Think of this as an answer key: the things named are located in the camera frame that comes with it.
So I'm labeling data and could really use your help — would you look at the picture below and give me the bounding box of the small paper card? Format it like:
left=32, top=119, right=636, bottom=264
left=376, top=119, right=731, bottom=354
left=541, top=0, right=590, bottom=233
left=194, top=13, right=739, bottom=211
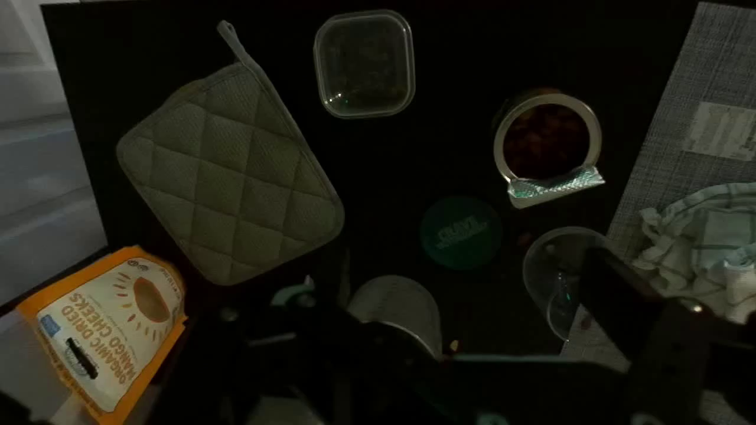
left=683, top=102, right=756, bottom=160

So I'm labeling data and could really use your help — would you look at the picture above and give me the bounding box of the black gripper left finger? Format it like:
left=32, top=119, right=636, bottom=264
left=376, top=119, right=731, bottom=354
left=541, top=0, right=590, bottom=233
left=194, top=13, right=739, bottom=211
left=188, top=304, right=441, bottom=425

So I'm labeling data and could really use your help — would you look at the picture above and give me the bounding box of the clear plastic measuring jug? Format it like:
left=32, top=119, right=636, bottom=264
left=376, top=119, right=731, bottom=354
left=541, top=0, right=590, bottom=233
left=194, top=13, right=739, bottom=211
left=521, top=226, right=605, bottom=343

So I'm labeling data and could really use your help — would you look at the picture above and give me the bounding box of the grey quilted pot holder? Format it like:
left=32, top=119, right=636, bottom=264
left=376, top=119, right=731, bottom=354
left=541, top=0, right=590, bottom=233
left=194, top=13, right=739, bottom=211
left=115, top=21, right=344, bottom=287

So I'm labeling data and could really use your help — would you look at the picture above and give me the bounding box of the black side table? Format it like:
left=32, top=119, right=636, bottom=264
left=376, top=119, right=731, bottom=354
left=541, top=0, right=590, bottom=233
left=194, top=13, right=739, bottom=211
left=43, top=0, right=700, bottom=354

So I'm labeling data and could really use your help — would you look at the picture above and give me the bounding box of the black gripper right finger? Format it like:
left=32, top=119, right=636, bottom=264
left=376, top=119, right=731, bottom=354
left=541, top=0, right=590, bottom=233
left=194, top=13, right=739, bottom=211
left=578, top=248, right=756, bottom=425

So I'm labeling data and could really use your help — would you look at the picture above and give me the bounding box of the green round lid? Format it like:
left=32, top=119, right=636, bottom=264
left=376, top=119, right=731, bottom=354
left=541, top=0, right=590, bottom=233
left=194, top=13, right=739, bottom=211
left=418, top=196, right=502, bottom=272

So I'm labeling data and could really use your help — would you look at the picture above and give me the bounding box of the clear square plastic container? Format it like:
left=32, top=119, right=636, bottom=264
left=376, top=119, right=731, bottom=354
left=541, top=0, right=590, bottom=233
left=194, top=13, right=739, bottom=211
left=311, top=9, right=415, bottom=120

